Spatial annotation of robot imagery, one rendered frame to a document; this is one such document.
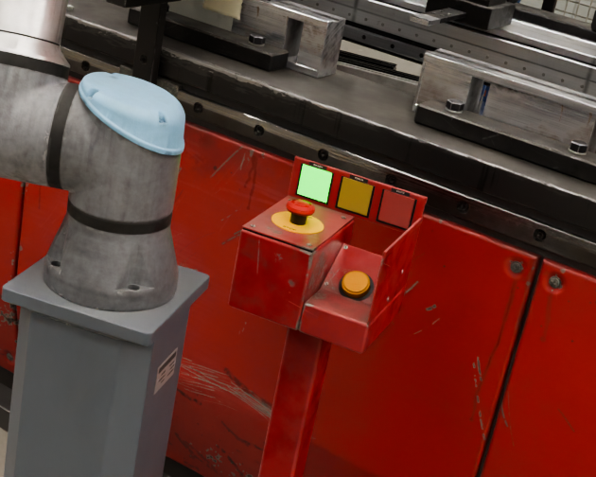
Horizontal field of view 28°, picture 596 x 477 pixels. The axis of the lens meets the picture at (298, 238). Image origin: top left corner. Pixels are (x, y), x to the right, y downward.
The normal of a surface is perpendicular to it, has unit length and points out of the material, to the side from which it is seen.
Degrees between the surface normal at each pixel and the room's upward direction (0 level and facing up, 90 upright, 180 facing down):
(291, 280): 90
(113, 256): 73
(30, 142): 84
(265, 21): 90
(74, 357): 90
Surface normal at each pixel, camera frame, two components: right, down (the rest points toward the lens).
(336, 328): -0.39, 0.29
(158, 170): 0.66, 0.40
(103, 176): -0.19, 0.43
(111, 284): 0.15, 0.11
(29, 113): 0.07, -0.28
